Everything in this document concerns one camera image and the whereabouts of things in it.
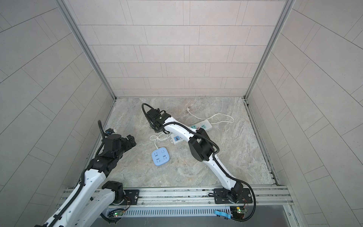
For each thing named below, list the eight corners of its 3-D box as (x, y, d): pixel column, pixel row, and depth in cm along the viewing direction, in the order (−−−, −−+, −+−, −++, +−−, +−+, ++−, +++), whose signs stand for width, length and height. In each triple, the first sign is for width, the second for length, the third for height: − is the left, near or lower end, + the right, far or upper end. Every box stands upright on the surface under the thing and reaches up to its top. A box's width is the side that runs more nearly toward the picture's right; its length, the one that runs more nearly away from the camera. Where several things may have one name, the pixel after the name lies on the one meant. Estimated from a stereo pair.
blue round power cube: (155, 167, 83) (153, 165, 80) (151, 153, 88) (150, 151, 85) (170, 161, 85) (170, 158, 83) (166, 147, 91) (165, 145, 88)
